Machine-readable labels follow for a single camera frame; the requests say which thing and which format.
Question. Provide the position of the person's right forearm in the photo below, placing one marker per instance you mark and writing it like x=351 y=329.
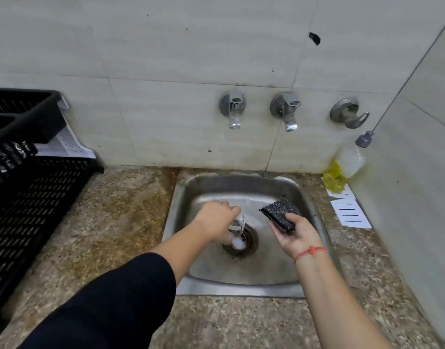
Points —
x=335 y=301

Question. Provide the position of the orange wrist thread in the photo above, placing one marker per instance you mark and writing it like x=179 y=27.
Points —
x=309 y=252

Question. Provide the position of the white drip tray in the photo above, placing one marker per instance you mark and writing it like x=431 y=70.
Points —
x=68 y=147

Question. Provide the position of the black tape piece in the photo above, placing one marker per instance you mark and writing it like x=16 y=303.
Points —
x=314 y=38

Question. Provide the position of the person's right hand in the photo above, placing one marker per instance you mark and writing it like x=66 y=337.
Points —
x=298 y=239

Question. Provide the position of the yellow dish soap bottle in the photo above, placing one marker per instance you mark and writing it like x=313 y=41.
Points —
x=344 y=167

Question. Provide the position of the metal sink drain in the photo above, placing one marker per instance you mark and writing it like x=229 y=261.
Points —
x=244 y=243

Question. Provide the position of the dark speckled sponge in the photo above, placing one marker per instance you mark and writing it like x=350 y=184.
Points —
x=280 y=212

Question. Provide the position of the grey wall valve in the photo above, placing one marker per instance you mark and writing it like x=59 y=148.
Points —
x=344 y=110

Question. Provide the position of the chrome wall tap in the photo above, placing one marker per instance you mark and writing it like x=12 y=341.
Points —
x=232 y=103
x=285 y=105

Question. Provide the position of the black dish rack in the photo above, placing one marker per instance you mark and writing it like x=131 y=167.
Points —
x=29 y=199

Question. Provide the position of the person's left hand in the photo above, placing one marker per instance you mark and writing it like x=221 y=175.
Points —
x=217 y=221

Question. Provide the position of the stainless steel sink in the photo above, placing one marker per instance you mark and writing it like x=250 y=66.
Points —
x=302 y=199

